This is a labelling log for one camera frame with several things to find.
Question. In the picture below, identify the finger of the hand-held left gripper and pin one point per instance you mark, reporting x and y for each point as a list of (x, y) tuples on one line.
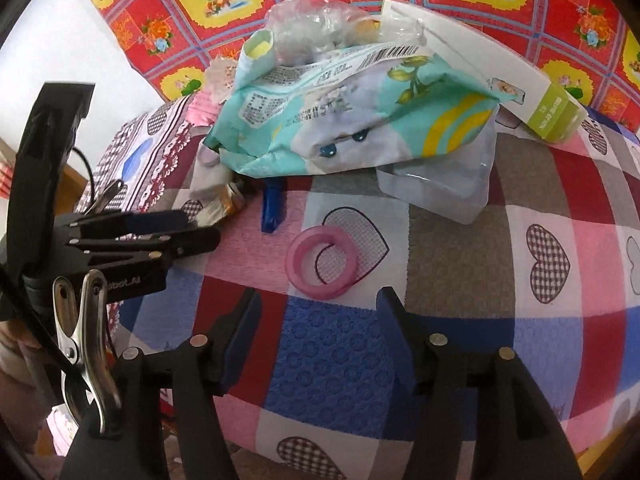
[(190, 245), (150, 221)]

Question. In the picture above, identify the red floral wall cloth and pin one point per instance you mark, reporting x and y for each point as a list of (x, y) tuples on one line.
[(200, 5)]

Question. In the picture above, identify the clear plastic container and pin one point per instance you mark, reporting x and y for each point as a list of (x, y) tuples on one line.
[(440, 190)]

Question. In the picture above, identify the cream floral curtain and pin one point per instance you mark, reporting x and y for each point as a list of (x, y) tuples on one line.
[(6, 170)]

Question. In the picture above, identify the pink cloth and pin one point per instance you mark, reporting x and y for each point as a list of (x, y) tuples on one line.
[(210, 100)]

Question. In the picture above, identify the white cardboard box green end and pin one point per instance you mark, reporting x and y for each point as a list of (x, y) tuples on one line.
[(480, 65)]

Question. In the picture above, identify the clear plastic bag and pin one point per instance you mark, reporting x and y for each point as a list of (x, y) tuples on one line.
[(320, 25)]

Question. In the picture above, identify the metal spring clip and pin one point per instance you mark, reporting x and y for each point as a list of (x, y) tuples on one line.
[(107, 197), (90, 330)]

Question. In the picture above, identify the teal wipes packet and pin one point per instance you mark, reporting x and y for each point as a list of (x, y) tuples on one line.
[(350, 110)]

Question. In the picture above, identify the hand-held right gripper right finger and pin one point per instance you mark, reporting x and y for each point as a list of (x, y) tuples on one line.
[(397, 335)]

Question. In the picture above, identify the heart patchwork tablecloth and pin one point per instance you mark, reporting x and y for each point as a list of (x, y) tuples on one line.
[(450, 310)]

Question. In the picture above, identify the white orange wrapper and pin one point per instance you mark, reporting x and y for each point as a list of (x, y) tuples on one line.
[(215, 200)]

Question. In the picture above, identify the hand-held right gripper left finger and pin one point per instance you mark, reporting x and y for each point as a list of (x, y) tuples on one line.
[(240, 340)]

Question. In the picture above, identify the person's left forearm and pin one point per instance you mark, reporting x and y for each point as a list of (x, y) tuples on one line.
[(20, 390)]

